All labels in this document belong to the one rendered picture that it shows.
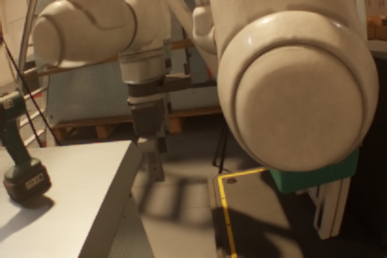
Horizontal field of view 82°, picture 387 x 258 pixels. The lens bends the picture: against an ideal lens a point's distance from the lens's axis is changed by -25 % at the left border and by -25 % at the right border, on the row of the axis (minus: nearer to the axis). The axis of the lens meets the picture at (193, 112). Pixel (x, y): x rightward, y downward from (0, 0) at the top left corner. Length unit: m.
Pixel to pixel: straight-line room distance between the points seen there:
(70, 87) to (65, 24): 2.53
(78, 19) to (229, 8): 0.20
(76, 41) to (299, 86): 0.28
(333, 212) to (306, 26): 0.67
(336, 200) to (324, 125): 0.60
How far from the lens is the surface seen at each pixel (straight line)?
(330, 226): 0.85
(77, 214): 0.55
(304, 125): 0.20
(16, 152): 0.66
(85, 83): 2.80
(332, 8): 0.23
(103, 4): 0.39
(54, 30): 0.37
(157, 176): 0.57
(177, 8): 1.74
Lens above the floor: 0.95
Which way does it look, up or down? 18 degrees down
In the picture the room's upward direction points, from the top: 8 degrees counter-clockwise
